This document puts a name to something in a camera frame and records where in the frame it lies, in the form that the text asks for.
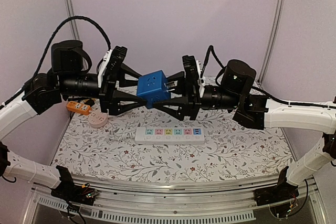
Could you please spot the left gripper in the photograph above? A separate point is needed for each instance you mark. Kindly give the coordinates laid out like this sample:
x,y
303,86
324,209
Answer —
x,y
109,97

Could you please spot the black plug adapter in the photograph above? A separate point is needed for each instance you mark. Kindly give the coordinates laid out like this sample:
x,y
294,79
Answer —
x,y
90,102

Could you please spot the pink round power socket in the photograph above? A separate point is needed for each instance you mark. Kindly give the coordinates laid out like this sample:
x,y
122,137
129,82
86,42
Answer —
x,y
97,119

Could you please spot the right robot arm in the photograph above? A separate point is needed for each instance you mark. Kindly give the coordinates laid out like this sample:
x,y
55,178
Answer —
x,y
232,92

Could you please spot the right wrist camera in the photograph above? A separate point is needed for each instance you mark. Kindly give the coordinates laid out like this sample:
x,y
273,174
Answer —
x,y
200,80

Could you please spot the white multicolour power strip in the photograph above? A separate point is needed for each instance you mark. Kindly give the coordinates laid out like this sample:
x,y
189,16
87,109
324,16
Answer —
x,y
169,135

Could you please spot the floral table mat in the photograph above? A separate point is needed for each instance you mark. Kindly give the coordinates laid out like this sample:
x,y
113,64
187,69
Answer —
x,y
229,152

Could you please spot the blue cube socket adapter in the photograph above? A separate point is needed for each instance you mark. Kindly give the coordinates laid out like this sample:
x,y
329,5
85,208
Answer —
x,y
152,87

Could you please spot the orange power strip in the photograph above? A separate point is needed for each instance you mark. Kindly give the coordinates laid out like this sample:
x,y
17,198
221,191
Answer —
x,y
79,108

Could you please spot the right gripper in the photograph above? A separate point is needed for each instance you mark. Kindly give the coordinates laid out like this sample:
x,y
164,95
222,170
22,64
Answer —
x,y
192,93

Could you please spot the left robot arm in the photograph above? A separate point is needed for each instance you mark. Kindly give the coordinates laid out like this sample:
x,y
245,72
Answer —
x,y
69,76

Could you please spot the right aluminium frame post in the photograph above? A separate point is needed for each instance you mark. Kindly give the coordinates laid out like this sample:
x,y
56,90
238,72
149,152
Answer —
x,y
271,40

